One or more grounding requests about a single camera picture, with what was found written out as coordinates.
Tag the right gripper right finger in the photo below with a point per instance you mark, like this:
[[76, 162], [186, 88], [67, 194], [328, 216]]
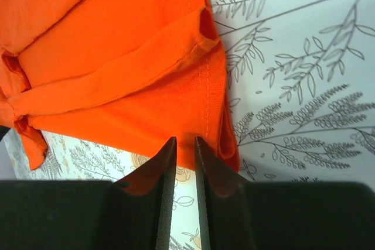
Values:
[[235, 213]]

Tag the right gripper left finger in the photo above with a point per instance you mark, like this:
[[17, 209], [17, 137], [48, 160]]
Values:
[[134, 212]]

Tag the orange t-shirt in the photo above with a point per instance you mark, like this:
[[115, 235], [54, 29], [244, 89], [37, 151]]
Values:
[[128, 74]]

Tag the floral table mat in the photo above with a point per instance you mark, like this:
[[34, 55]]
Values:
[[300, 84]]

